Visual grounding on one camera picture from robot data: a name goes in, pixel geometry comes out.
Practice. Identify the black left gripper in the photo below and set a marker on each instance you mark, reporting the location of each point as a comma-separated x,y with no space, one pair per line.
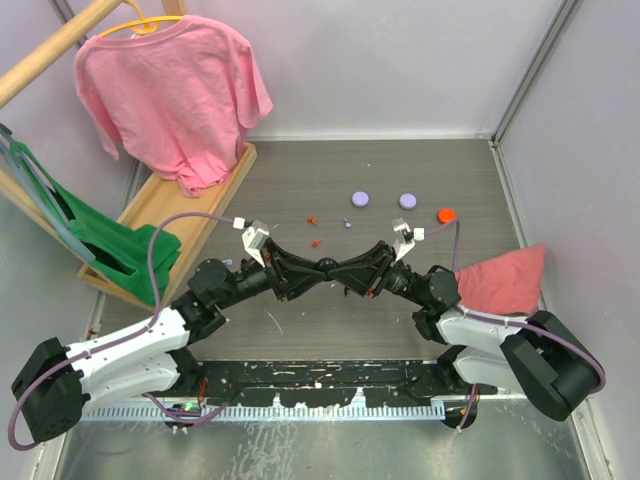
289,274

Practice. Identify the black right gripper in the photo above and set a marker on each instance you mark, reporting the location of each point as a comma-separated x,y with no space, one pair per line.
359,273

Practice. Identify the black earbud charging case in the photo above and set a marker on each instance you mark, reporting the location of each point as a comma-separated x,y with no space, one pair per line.
326,264

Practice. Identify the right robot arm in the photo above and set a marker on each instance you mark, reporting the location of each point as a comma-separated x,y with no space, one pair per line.
488,314

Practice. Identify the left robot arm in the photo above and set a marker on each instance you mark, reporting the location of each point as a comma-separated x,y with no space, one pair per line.
59,383

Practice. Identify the left lilac earbud case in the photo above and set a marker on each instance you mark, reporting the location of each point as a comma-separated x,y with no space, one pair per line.
360,199

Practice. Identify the lilac earbud case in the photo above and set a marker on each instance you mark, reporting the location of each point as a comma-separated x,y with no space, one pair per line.
407,201
360,199

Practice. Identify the right lilac earbud case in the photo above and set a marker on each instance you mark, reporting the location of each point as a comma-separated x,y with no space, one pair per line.
407,201

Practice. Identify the orange earbud case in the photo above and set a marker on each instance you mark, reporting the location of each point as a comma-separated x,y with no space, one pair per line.
446,215

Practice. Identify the salmon pink folded cloth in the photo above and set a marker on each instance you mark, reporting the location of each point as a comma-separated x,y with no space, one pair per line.
503,285

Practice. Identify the wooden rack base tray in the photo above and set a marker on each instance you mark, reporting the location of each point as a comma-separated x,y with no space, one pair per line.
159,199

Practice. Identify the green t-shirt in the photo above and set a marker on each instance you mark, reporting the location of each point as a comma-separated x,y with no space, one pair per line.
136,260

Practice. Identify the pink t-shirt on hanger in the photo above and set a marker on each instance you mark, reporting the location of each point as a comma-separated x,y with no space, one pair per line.
180,100

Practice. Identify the yellow clothes hanger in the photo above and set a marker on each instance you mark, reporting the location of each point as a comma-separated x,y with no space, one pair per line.
141,25

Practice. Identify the grey-blue clothes hanger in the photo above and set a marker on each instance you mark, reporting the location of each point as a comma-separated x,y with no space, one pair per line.
27,173

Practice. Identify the wooden hanging rod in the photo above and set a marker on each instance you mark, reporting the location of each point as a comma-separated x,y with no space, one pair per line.
33,65

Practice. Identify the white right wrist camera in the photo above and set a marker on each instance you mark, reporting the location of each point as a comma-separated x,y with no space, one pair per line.
405,237

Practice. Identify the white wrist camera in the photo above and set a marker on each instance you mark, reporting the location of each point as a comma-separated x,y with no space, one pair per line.
405,237
254,238

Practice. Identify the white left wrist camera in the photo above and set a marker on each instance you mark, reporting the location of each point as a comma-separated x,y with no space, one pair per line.
254,238

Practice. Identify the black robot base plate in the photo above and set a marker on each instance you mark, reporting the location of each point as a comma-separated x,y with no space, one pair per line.
314,384

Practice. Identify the grey slotted cable duct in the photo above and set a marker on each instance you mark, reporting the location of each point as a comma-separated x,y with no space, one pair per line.
358,411

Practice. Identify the aluminium corner frame post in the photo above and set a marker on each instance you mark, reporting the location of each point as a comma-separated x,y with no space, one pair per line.
559,23

